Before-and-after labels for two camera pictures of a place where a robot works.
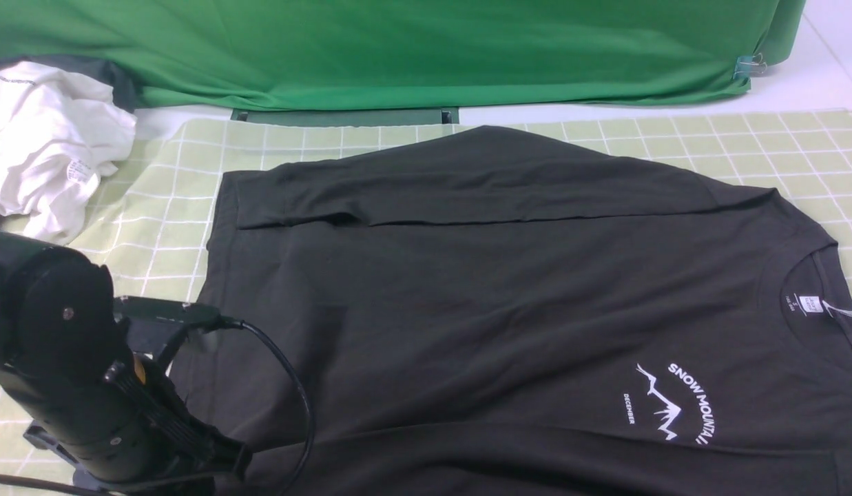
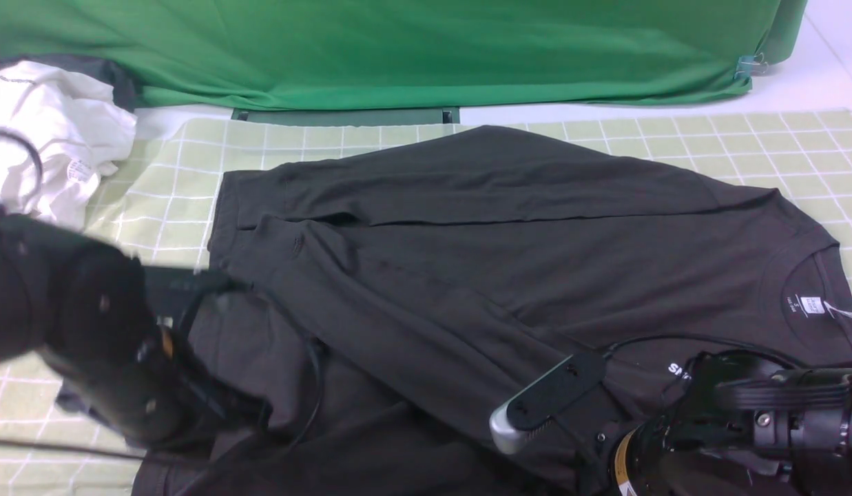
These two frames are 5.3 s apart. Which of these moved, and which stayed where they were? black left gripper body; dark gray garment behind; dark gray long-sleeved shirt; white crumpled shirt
Moved: black left gripper body
Stayed: dark gray long-sleeved shirt; white crumpled shirt; dark gray garment behind
